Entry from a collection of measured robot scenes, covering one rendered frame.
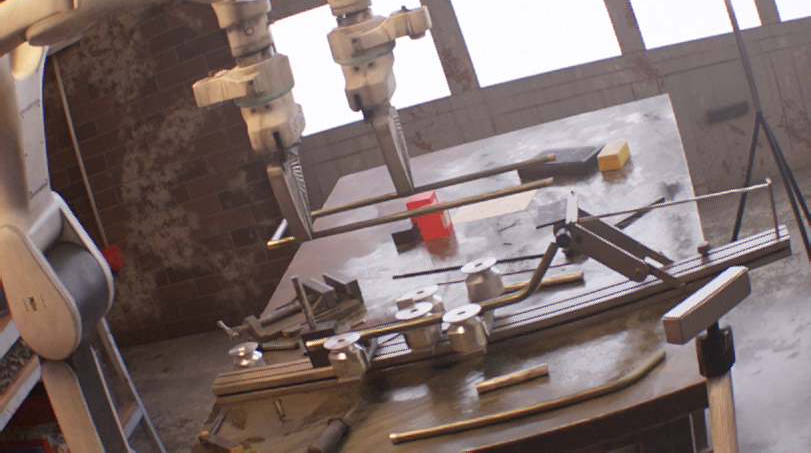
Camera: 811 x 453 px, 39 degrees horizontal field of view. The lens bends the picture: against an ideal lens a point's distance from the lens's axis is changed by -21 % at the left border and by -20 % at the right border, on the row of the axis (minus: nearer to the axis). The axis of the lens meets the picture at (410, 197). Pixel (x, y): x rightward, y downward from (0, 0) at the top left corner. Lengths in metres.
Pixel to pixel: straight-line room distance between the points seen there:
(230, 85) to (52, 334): 0.54
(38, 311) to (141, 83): 3.12
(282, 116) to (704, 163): 3.35
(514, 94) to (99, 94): 1.61
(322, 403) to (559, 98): 3.12
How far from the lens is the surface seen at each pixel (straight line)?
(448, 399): 1.76
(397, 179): 1.86
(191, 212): 5.13
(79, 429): 2.15
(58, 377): 2.12
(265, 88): 1.75
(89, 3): 1.55
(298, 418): 1.85
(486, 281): 1.93
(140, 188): 5.17
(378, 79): 1.81
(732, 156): 4.97
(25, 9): 1.57
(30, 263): 1.99
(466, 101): 4.90
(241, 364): 2.04
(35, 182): 2.04
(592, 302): 1.84
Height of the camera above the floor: 1.58
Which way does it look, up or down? 15 degrees down
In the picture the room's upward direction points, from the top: 18 degrees counter-clockwise
